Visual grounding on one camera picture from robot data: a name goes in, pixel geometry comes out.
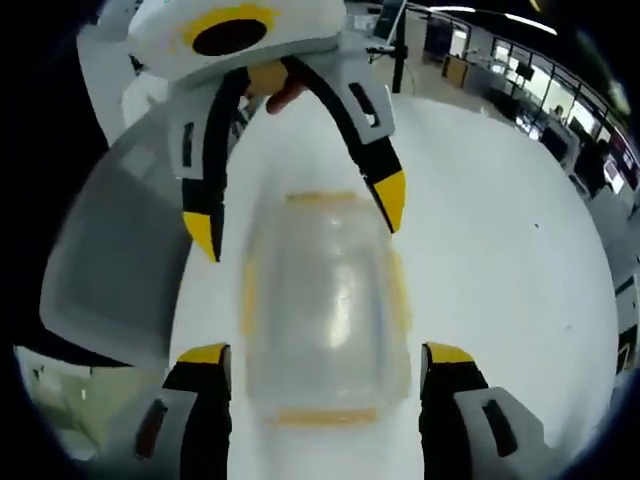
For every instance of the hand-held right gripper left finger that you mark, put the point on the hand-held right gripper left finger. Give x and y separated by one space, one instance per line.
200 415

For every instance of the clear plastic buckle box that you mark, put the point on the clear plastic buckle box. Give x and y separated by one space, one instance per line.
325 310

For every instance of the computer monitor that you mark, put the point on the computer monitor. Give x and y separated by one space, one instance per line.
389 17

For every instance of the grey mesh office chair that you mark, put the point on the grey mesh office chair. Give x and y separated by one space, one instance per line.
115 240

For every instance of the ceiling light strip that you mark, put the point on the ceiling light strip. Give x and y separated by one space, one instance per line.
530 22

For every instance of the cardboard box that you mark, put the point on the cardboard box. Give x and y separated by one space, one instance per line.
454 71

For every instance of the black monitor stand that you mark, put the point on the black monitor stand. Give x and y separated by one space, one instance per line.
398 60

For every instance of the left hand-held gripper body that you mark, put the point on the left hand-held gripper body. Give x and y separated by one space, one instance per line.
165 47

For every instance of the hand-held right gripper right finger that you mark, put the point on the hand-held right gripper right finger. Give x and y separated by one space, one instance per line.
450 415

